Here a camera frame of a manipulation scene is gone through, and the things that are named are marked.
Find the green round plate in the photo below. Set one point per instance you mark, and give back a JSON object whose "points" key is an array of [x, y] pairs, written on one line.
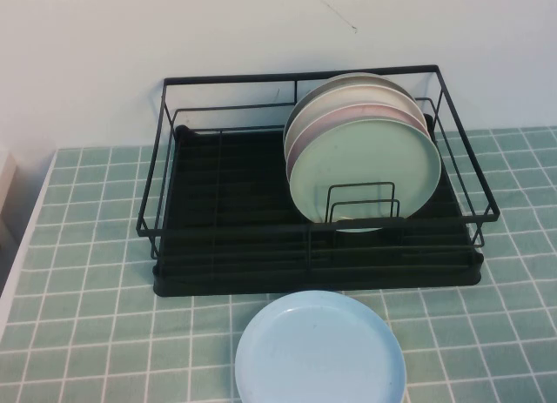
{"points": [[370, 159]]}

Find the pink round plate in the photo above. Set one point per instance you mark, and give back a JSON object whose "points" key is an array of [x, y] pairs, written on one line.
{"points": [[348, 113]]}

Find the cream round plate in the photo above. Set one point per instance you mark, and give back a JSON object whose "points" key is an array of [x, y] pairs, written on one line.
{"points": [[348, 94]]}

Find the grey round plate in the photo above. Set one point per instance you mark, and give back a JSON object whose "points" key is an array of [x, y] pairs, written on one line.
{"points": [[348, 78]]}

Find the light blue round plate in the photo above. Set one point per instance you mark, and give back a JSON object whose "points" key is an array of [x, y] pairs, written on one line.
{"points": [[317, 355]]}

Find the green checkered tablecloth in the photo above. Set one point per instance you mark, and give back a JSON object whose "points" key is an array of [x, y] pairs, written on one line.
{"points": [[87, 333]]}

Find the beige furniture edge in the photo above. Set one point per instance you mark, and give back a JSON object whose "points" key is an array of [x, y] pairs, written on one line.
{"points": [[6, 185]]}

